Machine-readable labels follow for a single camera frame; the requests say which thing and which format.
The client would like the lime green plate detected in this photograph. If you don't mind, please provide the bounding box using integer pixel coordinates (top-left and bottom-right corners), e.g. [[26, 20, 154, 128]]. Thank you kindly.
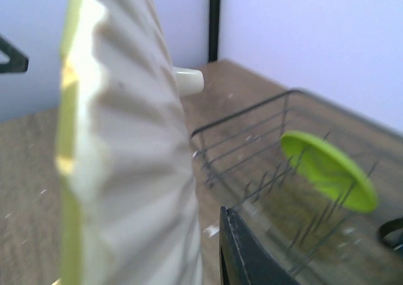
[[280, 130, 378, 213]]

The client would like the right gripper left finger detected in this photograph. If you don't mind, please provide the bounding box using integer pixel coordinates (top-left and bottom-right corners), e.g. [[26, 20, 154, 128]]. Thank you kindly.
[[0, 36, 29, 74]]

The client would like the dark blue mug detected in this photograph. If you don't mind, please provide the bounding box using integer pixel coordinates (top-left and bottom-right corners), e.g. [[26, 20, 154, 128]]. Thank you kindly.
[[377, 217, 403, 257]]

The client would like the grey wire dish rack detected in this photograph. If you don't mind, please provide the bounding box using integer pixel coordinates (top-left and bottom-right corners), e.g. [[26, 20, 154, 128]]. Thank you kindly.
[[191, 89, 402, 284]]

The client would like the orange patterned plate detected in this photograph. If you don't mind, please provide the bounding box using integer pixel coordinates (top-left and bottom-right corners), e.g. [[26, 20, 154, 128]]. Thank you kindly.
[[55, 0, 203, 284]]

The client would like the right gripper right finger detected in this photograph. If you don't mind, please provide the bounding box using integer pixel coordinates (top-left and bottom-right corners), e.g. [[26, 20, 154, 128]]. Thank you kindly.
[[219, 206, 299, 285]]

